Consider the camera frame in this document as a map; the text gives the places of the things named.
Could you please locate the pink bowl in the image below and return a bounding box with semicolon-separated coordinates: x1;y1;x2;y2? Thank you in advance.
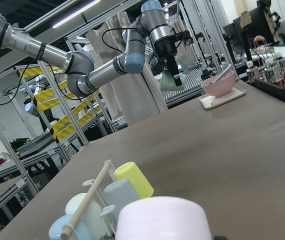
200;70;236;97

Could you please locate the white plastic cup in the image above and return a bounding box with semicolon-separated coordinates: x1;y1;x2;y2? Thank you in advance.
65;193;106;240

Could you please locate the grey plastic cup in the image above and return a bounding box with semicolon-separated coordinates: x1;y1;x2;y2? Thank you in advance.
103;178;141;223

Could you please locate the white wire cup rack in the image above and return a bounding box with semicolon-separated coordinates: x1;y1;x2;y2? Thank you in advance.
60;159;115;240

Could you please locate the bottle carrier rack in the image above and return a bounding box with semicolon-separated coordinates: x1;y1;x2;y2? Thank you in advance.
246;35;285;101

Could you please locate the light blue plastic cup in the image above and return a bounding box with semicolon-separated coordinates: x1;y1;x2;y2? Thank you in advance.
48;213;95;240

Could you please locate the pink plastic cup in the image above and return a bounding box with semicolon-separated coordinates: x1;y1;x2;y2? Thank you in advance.
115;196;213;240

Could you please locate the beige plastic tray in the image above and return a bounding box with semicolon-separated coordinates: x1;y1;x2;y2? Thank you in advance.
199;85;246;110

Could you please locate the yellow plastic cup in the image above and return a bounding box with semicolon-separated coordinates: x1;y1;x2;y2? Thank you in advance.
113;161;155;199

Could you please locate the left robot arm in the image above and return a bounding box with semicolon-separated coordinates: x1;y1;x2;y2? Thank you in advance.
0;0;192;97

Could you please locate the green plastic cup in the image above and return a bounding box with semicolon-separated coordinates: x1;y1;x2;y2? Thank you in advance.
160;69;187;92

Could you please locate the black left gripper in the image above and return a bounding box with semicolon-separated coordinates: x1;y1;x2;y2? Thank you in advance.
153;30;192;87

